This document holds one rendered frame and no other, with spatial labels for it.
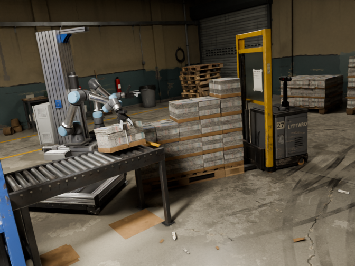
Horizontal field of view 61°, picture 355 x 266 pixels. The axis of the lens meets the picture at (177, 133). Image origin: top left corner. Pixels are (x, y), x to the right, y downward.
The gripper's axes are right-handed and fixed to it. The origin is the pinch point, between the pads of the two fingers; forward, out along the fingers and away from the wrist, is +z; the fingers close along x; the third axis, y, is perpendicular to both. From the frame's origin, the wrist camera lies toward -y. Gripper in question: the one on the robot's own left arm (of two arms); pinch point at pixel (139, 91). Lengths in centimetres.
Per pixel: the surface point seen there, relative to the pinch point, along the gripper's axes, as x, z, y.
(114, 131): 128, -34, 4
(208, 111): 40, 81, 25
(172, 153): 51, 29, 71
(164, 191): 137, 5, 69
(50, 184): 177, -84, 21
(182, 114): 43, 47, 24
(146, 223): 132, -15, 106
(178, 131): 46, 40, 45
